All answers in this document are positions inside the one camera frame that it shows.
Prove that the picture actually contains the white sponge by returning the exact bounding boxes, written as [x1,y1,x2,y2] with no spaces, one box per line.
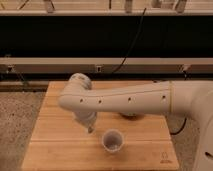
[87,124,95,134]

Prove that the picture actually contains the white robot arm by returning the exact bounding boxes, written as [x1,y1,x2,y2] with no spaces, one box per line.
[58,73,213,171]

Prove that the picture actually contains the green bowl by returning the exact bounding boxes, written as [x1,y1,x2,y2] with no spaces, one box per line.
[120,113,138,117]

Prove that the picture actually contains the white wall outlet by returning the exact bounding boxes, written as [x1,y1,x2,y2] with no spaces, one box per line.
[97,66,102,73]

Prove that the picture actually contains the black hanging cable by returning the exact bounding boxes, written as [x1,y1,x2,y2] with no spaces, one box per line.
[111,7,147,74]

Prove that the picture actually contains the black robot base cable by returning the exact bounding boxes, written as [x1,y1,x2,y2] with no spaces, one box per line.
[169,116,188,136]

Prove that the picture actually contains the grey lower rail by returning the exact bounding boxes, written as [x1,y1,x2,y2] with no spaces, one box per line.
[0,57,213,74]

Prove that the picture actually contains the grey rail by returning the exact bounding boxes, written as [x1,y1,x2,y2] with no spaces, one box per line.
[0,57,213,74]
[0,9,213,16]

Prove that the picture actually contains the grey upper rail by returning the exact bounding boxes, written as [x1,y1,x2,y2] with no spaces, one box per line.
[0,9,213,16]

